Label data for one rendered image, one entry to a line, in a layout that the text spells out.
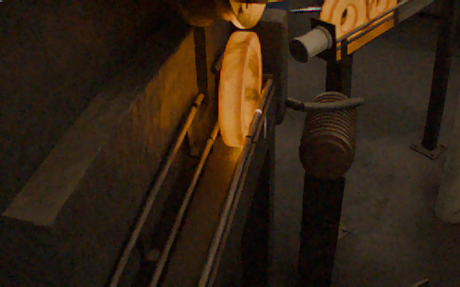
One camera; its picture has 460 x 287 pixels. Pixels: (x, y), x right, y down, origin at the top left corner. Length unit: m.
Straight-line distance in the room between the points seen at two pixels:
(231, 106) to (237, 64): 0.06
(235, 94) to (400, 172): 1.28
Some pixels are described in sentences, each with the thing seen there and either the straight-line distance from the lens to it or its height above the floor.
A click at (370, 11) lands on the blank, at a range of 1.41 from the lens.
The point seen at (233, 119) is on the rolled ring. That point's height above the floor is 0.75.
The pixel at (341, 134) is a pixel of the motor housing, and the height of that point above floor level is 0.52.
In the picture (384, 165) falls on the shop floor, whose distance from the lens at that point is 2.03.
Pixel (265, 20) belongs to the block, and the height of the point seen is 0.80.
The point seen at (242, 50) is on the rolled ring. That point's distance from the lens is 0.82.
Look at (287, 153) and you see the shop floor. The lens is 2.04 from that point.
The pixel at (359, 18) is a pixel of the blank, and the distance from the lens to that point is 1.38.
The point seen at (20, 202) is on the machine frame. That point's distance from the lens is 0.52.
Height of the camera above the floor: 1.18
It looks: 34 degrees down
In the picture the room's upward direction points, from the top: 3 degrees counter-clockwise
